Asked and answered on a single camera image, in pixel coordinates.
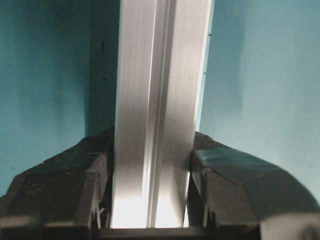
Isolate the teal table cloth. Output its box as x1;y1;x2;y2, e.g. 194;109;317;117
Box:
0;0;320;198

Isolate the silver aluminium extrusion rail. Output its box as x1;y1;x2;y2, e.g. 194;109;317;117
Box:
111;0;213;229

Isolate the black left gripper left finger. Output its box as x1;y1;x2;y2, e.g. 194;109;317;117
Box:
0;126;115;240

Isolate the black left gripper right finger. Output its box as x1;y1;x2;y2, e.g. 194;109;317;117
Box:
187;132;320;240

